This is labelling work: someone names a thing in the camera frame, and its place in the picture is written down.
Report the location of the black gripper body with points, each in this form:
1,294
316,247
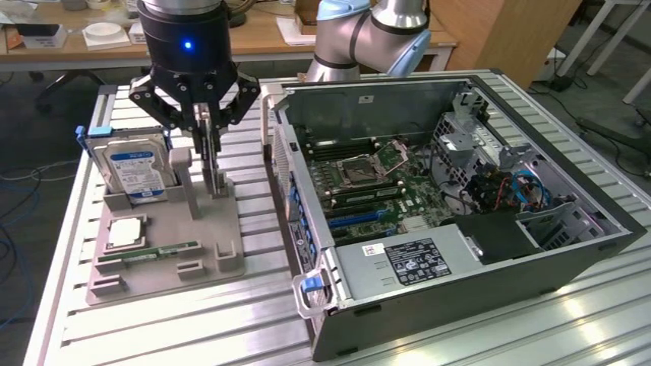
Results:
189,65

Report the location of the green gpu card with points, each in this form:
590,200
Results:
210,164

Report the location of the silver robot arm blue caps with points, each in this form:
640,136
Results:
346,38

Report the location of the RAM slot white latches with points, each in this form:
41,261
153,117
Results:
341,142
364,193
344,150
369,202

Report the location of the black expansion slot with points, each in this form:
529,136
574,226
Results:
364,210

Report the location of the blue expansion slot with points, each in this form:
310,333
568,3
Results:
354,219

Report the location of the white labelled box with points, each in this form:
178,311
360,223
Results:
136,36

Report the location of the blue disk carrier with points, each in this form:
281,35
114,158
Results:
100,131

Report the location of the wooden desk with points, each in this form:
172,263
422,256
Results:
270,42

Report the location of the white round holder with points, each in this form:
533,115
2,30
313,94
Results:
108,36

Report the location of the hard disk blue label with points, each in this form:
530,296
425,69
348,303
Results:
133,167

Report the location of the white paper stack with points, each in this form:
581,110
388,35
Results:
296,34

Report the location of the cardboard box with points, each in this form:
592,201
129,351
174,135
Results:
308,15

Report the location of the white box black lid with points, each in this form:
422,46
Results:
44,36

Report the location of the CPU socket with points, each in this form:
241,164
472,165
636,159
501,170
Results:
358,171

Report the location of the orange box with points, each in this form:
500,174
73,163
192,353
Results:
10,40

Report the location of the metal socket cover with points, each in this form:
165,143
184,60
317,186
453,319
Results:
394,156

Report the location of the silver CPU chip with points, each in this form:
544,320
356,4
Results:
126,232

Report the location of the grey parts rack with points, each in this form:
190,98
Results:
169,244

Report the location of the green RAM stick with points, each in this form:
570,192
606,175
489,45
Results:
148,252

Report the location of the green motherboard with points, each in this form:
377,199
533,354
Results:
428,198

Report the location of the metal disk bay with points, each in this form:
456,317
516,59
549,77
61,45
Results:
473,141

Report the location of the silver chipset heat sink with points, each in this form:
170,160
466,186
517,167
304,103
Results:
414,225

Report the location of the grey power supply unit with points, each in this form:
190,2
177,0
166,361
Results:
366,274

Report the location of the wooden cabinet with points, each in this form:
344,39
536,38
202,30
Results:
514,38

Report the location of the black power adapter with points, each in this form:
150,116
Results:
561,84

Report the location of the black open PC case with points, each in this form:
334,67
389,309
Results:
458,305

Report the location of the black floor stand base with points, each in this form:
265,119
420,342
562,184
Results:
610,129

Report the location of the white table frame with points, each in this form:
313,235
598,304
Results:
605,38

